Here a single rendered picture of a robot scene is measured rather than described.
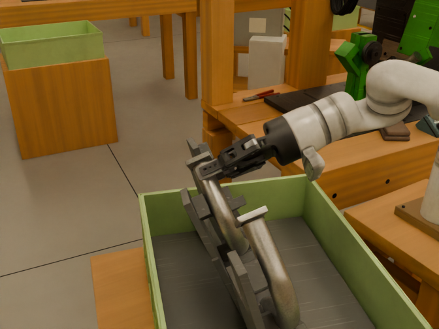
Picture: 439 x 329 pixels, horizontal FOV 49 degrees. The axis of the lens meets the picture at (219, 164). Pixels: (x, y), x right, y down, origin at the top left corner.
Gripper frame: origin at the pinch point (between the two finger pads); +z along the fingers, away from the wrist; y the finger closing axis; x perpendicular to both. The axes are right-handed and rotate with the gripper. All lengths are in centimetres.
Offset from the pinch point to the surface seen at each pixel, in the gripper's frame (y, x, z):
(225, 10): -72, -67, -25
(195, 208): 1.2, 4.4, 4.2
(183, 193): 1.4, 1.6, 4.9
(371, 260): -19.6, 23.2, -20.3
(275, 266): 13.1, 17.4, -3.2
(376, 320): -22.7, 33.4, -16.8
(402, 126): -74, -6, -58
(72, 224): -179, -49, 86
